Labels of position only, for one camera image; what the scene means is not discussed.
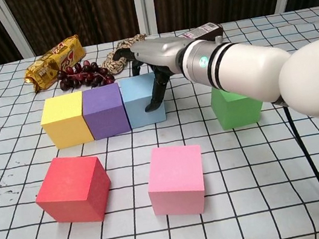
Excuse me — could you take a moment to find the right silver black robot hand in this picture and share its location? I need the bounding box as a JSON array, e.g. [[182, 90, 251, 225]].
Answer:
[[110, 31, 203, 117]]

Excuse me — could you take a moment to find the light blue foam cube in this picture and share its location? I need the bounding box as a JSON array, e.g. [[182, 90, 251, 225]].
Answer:
[[117, 70, 169, 131]]

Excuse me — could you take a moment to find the purple foam cube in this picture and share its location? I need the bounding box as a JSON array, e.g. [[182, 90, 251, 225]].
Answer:
[[79, 81, 133, 142]]

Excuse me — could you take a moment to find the yellow foam cube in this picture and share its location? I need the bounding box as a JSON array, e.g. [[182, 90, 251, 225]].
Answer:
[[36, 90, 95, 152]]

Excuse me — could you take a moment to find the pink foam cube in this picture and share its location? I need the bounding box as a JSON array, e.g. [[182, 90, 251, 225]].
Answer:
[[140, 140, 212, 222]]

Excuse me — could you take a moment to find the green foam cube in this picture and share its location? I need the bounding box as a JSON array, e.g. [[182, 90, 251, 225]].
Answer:
[[208, 79, 267, 132]]

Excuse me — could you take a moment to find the red foam cube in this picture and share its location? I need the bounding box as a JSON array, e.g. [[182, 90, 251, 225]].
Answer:
[[29, 149, 117, 232]]

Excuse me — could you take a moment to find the brown bottle white cap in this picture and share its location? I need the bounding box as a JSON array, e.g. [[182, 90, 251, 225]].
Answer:
[[176, 19, 226, 50]]

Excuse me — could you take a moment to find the dark red grape bunch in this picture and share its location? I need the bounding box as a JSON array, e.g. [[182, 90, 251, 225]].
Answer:
[[55, 56, 117, 97]]

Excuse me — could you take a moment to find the gold snack packet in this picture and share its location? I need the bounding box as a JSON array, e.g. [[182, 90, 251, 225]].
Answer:
[[18, 33, 90, 94]]

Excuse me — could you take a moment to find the coiled braided rope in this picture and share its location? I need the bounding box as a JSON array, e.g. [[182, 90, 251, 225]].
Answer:
[[97, 32, 155, 77]]

